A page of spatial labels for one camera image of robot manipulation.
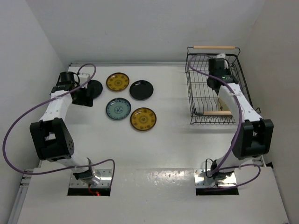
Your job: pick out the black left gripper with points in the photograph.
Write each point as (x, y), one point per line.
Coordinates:
(85, 101)

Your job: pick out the cream floral plate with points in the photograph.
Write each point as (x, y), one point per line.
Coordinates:
(222, 105)

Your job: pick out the yellow patterned plate front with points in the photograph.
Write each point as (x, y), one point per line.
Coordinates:
(143, 119)

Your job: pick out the yellow patterned plate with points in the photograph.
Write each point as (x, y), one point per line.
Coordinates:
(117, 81)
(143, 119)

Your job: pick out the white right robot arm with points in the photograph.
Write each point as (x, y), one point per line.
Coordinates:
(253, 135)

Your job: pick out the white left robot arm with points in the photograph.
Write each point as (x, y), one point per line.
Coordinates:
(50, 135)

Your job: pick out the glossy black plate left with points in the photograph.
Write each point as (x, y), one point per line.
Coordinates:
(96, 87)

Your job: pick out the glossy black plate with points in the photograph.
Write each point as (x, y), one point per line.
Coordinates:
(96, 87)
(141, 90)

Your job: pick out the blue floral plate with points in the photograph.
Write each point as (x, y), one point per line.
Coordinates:
(118, 108)

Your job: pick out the yellow patterned plate rear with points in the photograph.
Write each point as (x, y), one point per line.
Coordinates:
(117, 81)

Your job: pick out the glossy black plate right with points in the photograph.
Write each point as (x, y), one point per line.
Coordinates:
(141, 90)

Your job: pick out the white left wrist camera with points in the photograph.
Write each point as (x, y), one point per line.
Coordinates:
(83, 77)

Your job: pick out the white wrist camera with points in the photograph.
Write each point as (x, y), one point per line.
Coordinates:
(222, 55)
(83, 77)

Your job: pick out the black wire dish rack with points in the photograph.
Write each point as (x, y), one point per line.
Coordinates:
(203, 101)

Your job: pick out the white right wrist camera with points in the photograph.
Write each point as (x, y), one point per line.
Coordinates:
(222, 55)

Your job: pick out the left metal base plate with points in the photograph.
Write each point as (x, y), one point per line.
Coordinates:
(102, 179)

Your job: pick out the metal base plate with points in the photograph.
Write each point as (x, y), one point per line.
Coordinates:
(203, 180)
(102, 179)

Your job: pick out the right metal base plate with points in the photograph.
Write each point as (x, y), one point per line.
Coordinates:
(203, 180)

